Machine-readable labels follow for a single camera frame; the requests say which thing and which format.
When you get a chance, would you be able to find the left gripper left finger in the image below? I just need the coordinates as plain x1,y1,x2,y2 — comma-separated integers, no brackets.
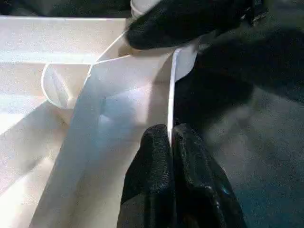
117,123,177,228

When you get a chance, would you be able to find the black work surface mat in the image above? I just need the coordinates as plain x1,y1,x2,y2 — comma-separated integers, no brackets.
0,0,304,228

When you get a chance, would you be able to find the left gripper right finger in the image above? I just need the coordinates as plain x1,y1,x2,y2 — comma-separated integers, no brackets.
171,123,247,228

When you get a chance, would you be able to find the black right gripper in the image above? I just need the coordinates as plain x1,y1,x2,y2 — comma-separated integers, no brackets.
247,0,304,31

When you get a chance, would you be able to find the white plastic table leg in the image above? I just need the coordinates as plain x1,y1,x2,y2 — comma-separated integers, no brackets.
130,0,152,19

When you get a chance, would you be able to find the white plastic table top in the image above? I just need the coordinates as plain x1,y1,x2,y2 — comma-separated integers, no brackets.
0,14,198,228

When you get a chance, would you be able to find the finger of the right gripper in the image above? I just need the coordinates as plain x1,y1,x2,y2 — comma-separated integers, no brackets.
125,0,255,50

